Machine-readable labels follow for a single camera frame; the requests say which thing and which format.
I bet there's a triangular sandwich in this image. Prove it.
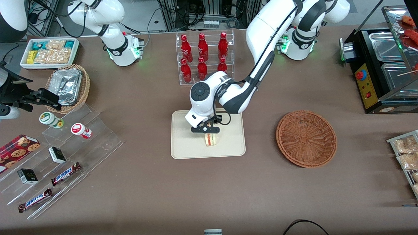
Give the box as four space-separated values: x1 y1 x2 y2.
204 132 218 148

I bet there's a cream rectangular serving tray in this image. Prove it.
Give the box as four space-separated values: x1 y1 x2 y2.
171 109 246 160

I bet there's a small wicker basket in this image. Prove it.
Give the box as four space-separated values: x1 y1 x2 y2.
45 64 90 114

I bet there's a large round wicker basket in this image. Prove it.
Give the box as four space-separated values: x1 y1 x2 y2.
276 110 337 168

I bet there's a green label yogurt cup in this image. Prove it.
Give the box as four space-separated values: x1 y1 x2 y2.
39 111 65 129

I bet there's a silver foil container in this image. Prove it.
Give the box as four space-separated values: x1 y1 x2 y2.
49 68 82 106

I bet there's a clear rice cracker packet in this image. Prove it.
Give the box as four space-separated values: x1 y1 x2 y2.
50 48 72 64
33 49 53 64
45 39 66 50

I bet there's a red tartan cookie box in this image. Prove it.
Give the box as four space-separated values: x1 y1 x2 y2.
0 134 41 174

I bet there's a red label yogurt cup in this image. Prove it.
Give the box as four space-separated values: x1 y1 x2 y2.
71 122 92 139

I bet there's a white rectangular snack bin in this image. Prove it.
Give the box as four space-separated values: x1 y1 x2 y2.
20 38 80 70

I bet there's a small black box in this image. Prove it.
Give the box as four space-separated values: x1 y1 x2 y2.
17 168 39 185
48 146 67 164

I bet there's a clear acrylic stepped display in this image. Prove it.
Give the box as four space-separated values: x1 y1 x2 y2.
0 103 124 220

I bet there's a snickers chocolate bar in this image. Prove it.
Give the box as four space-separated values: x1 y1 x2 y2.
18 188 53 213
51 162 82 186

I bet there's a clear acrylic bottle rack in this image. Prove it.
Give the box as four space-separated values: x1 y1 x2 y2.
175 29 235 86

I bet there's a black food warmer machine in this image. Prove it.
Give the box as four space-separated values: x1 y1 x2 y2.
339 6 418 114

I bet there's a steel warmer pan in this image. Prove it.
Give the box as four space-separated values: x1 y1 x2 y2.
369 32 407 63
381 62 418 91

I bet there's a red sausage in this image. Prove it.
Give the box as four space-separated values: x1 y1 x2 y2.
404 29 418 50

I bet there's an orange fried food piece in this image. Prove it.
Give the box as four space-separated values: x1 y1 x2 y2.
402 15 418 28

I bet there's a black looped cable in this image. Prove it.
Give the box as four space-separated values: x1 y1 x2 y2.
282 219 330 235

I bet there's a grey wire snack rack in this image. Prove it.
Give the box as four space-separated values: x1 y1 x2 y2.
387 130 418 200

